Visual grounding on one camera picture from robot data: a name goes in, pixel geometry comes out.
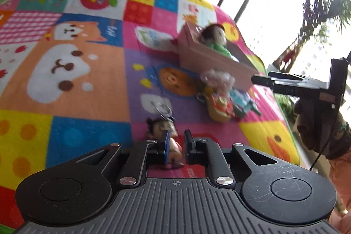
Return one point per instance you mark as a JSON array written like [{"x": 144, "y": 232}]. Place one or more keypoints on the pink cardboard box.
[{"x": 208, "y": 64}]

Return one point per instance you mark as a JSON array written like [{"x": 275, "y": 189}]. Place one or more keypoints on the person's right hand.
[{"x": 312, "y": 129}]

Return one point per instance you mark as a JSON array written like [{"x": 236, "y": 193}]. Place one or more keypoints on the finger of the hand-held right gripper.
[
  {"x": 285, "y": 75},
  {"x": 263, "y": 80}
]

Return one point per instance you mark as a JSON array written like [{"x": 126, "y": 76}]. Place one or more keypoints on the crochet doll with red hat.
[{"x": 216, "y": 36}]

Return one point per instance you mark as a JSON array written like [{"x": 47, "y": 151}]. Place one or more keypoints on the green potted plant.
[{"x": 285, "y": 105}]

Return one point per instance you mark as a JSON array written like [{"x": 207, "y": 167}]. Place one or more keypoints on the yellow toy figure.
[{"x": 219, "y": 109}]

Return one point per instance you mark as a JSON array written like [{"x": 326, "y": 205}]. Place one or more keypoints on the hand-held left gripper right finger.
[{"x": 188, "y": 147}]

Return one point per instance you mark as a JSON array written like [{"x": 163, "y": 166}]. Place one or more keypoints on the colourful cartoon play mat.
[{"x": 82, "y": 86}]

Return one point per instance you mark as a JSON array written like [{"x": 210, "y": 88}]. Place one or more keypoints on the person's orange clothing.
[{"x": 341, "y": 190}]

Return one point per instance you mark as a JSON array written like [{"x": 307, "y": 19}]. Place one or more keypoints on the outdoor tree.
[{"x": 323, "y": 3}]

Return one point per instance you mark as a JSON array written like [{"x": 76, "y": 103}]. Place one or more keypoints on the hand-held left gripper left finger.
[{"x": 166, "y": 147}]

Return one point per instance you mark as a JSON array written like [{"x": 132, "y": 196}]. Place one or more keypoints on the teal toy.
[{"x": 242, "y": 103}]

